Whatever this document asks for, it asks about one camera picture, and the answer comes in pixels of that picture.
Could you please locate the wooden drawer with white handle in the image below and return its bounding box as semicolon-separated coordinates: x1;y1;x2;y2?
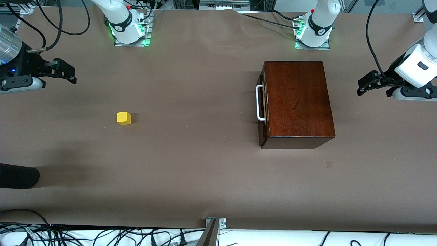
256;67;270;147

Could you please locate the dark wooden drawer cabinet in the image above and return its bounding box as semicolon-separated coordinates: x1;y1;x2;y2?
260;61;336;149

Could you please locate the black cylinder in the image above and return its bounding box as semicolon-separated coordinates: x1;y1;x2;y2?
0;163;40;189

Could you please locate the brown table cover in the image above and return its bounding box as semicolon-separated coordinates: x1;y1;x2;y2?
0;6;437;233

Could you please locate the grey metal equipment box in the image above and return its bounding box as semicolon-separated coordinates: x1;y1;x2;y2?
199;0;251;11

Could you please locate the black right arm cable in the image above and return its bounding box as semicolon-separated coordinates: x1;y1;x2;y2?
34;0;90;36
6;3;47;48

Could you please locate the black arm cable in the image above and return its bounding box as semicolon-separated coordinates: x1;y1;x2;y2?
366;0;394;82
6;3;47;48
34;0;90;36

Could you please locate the white slotted cable duct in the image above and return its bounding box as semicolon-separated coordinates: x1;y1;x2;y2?
10;15;23;35

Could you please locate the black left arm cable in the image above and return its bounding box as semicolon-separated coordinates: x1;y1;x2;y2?
366;0;394;82

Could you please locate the black cable with silver connector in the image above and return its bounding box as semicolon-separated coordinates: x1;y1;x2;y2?
27;0;64;54

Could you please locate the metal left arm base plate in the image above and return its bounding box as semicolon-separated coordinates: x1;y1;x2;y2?
293;15;331;51

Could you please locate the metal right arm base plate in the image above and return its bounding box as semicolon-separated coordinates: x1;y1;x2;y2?
114;10;152;47

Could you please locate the black base power cable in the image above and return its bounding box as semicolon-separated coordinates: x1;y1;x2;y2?
239;10;301;29

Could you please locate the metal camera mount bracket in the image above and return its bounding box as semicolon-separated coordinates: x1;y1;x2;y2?
196;217;227;246

